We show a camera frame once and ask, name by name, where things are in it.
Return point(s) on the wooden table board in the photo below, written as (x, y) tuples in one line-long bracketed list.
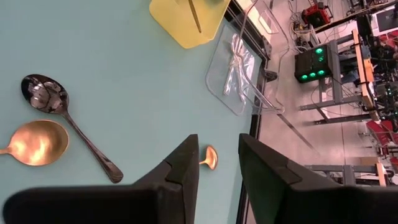
[(363, 71)]

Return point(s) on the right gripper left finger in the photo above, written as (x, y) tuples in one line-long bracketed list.
[(140, 205)]

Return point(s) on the red chair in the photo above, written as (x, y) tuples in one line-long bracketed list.
[(382, 133)]

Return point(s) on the black table frame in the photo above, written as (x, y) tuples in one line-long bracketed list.
[(255, 124)]

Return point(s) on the red machine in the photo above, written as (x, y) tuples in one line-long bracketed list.
[(317, 15)]

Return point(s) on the computer monitor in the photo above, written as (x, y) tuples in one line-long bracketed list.
[(387, 20)]

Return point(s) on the silver spoon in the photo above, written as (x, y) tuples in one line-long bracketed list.
[(43, 93)]

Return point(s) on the green table mat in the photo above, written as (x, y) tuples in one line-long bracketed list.
[(124, 77)]

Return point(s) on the clear plastic bin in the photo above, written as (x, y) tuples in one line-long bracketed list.
[(217, 77)]

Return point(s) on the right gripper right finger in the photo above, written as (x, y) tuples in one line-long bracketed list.
[(295, 202)]

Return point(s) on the yellow plastic bin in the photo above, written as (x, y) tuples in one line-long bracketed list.
[(174, 21)]

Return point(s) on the black box green lights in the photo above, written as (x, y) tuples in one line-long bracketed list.
[(306, 62)]

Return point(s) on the black frame clamp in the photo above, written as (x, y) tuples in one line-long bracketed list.
[(270, 76)]

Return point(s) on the grey metal table frame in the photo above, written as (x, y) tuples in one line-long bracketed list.
[(335, 77)]

